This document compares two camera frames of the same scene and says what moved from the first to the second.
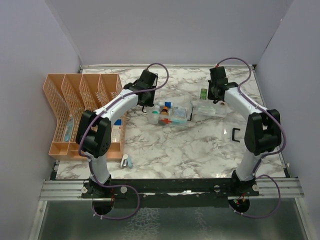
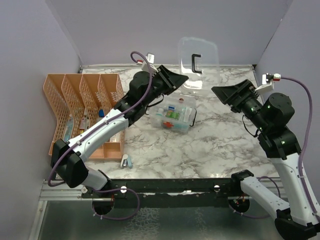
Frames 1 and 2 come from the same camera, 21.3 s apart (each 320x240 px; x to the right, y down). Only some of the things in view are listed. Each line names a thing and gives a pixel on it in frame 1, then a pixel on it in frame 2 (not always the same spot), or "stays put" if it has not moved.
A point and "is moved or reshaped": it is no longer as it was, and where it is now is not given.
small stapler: x=126 y=159 stays put
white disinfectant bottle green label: x=155 y=113 is moved or reshaped
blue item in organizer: x=69 y=129 stays put
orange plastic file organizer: x=67 y=95 stays put
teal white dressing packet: x=206 y=109 → x=187 y=112
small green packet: x=203 y=93 → x=173 y=114
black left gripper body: x=149 y=101 → x=158 y=88
